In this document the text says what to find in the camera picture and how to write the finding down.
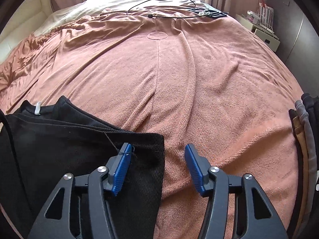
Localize white upholstered bed frame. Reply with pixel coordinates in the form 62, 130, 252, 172
0, 0, 54, 63

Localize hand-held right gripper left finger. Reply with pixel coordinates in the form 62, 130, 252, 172
27, 143, 132, 239

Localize cream bed sheet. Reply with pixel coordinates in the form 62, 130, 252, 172
33, 0, 207, 36

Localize pink fleece blanket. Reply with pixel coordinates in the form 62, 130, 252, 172
0, 0, 306, 239

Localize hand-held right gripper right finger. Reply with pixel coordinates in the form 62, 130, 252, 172
185, 144, 289, 239

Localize black mesh shorts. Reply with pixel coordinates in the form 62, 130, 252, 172
0, 96, 165, 239

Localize white gift bag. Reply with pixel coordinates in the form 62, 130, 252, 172
257, 0, 275, 28

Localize dark patterned flat item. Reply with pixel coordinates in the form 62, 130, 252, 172
188, 7, 228, 19

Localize thin black cable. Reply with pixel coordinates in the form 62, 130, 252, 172
127, 0, 210, 19

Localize white nightstand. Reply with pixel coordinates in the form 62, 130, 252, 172
235, 10, 281, 53

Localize stack of folded clothes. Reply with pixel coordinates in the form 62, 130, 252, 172
288, 93, 319, 229

